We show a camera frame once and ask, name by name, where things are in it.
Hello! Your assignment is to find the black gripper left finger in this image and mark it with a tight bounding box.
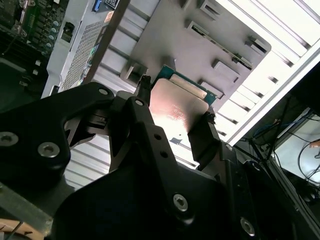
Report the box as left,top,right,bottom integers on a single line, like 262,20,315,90
0,74,195,215

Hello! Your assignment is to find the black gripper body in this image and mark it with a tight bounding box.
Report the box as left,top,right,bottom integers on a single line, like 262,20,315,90
51,139,298,240

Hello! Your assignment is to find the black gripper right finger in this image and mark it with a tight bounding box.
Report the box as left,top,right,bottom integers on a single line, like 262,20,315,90
187,111,261,240

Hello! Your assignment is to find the silver CPU green board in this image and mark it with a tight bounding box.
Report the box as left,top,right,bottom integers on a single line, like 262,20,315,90
149,64,216,131

